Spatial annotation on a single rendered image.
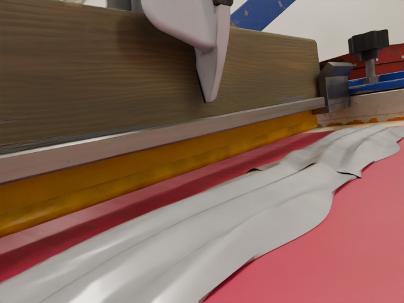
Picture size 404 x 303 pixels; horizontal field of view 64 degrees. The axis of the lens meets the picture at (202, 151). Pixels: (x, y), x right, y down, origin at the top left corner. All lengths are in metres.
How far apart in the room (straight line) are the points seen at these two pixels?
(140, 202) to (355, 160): 0.12
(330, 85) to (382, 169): 0.20
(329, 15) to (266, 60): 2.05
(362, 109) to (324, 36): 1.91
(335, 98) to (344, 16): 1.92
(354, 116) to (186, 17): 0.29
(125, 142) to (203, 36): 0.08
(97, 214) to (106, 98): 0.06
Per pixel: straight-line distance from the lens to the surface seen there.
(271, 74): 0.29
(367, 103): 0.43
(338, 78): 0.41
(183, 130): 0.18
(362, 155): 0.21
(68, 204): 0.17
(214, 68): 0.20
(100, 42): 0.17
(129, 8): 0.25
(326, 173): 0.17
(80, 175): 0.17
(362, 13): 2.27
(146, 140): 0.16
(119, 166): 0.18
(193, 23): 0.19
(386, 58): 1.09
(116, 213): 0.17
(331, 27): 2.32
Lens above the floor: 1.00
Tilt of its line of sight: 7 degrees down
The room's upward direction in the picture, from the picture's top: 9 degrees counter-clockwise
